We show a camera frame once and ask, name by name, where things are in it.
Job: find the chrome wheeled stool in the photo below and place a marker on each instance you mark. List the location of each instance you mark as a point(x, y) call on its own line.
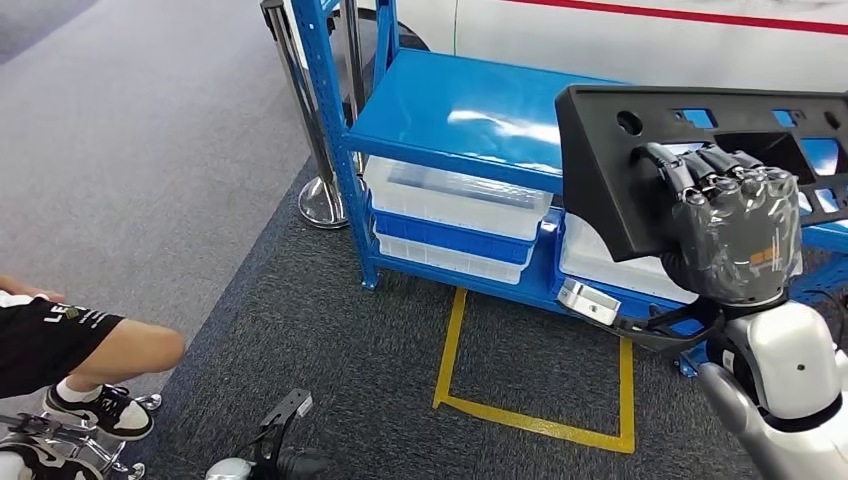
point(73, 444)

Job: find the black plastic panel part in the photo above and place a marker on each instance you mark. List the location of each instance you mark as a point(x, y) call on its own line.
point(609, 179)

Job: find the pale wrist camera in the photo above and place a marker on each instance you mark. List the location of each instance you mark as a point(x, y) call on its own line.
point(588, 301)
point(304, 408)

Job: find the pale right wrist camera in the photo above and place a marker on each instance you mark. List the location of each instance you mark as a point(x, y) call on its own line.
point(588, 301)

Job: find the blue metal shelf rack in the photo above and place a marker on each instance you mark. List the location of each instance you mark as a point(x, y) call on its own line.
point(450, 99)

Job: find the chrome stanchion post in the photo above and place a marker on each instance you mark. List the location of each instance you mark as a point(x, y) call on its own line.
point(354, 66)
point(323, 205)

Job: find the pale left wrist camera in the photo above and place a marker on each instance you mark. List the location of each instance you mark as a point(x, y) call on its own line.
point(304, 408)

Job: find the clear plastic bin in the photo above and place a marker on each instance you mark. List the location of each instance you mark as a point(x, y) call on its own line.
point(596, 265)
point(450, 262)
point(457, 199)

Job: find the white car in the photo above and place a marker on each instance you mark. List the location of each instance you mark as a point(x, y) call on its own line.
point(596, 46)

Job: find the blue plastic bin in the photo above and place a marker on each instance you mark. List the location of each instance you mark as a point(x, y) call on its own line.
point(636, 308)
point(450, 238)

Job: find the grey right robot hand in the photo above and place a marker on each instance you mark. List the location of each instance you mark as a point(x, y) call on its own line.
point(735, 245)

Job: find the red barrier belt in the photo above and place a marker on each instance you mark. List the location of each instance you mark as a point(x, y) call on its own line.
point(729, 18)

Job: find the seated person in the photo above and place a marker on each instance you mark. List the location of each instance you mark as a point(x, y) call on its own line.
point(46, 344)

